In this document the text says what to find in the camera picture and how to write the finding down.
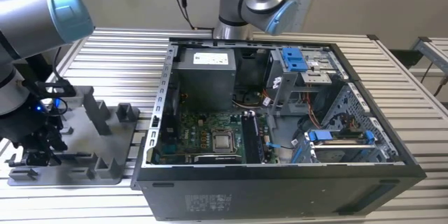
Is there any grey parts rack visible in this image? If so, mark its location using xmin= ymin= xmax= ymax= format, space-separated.
xmin=6 ymin=86 xmax=141 ymax=187

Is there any green motherboard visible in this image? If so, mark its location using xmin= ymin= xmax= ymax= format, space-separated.
xmin=153 ymin=111 xmax=281 ymax=166

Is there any grey power supply unit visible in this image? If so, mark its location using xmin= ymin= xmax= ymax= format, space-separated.
xmin=173 ymin=48 xmax=238 ymax=112

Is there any CPU socket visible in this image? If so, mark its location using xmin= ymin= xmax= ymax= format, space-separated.
xmin=208 ymin=127 xmax=240 ymax=154

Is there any black graphics card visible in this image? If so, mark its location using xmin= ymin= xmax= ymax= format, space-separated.
xmin=192 ymin=154 xmax=244 ymax=164

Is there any silver CPU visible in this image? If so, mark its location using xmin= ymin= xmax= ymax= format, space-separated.
xmin=213 ymin=134 xmax=234 ymax=152

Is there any black open PC case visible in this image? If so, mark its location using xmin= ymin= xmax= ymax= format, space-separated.
xmin=130 ymin=36 xmax=428 ymax=222

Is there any blue plastic drive latch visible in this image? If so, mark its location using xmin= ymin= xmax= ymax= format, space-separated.
xmin=281 ymin=47 xmax=306 ymax=73

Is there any grey metal drive cage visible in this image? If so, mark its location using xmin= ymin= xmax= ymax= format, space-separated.
xmin=264 ymin=47 xmax=349 ymax=116

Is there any hard disk in blue carrier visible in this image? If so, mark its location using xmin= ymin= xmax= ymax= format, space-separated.
xmin=302 ymin=129 xmax=377 ymax=163

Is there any black box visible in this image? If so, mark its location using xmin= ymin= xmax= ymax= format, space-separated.
xmin=386 ymin=48 xmax=425 ymax=70

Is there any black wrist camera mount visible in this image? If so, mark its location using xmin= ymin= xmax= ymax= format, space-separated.
xmin=24 ymin=80 xmax=77 ymax=99

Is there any black camera cable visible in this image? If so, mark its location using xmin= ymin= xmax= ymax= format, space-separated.
xmin=161 ymin=0 xmax=197 ymax=30

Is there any power supply wire bundle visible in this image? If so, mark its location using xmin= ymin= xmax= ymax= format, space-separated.
xmin=232 ymin=89 xmax=281 ymax=109

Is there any wire with blue connector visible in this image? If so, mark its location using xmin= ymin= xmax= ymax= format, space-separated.
xmin=265 ymin=142 xmax=304 ymax=150

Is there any orange data wire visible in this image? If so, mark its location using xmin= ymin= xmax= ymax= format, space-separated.
xmin=302 ymin=91 xmax=322 ymax=127

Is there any aluminium frame table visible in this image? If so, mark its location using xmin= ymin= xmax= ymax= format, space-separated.
xmin=408 ymin=36 xmax=448 ymax=77

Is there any dark hanging cable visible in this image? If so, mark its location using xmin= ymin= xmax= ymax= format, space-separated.
xmin=418 ymin=60 xmax=448 ymax=98

